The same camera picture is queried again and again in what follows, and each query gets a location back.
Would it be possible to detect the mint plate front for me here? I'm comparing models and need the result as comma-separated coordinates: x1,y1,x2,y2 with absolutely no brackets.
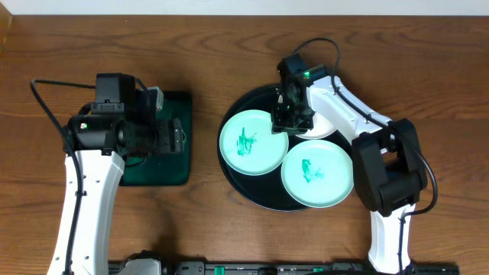
280,140,354,208

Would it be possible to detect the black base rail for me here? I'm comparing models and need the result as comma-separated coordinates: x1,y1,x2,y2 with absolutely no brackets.
162,261,461,275

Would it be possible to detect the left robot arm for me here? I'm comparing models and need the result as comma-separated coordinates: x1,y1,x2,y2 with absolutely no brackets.
48,73,192,274

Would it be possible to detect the white plate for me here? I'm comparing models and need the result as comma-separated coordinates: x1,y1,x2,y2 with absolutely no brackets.
297,112,336,140

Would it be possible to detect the black rectangular water tray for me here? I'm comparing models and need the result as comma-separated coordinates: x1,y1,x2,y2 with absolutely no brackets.
120,91,193,186

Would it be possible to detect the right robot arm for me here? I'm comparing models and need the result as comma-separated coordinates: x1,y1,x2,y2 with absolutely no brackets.
271,53,427,274

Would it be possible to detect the black round tray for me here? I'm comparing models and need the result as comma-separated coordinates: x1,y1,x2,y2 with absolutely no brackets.
217,84,351,212

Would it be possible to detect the mint plate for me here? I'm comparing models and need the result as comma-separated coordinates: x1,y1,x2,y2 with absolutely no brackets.
280,140,354,208
219,109,289,176

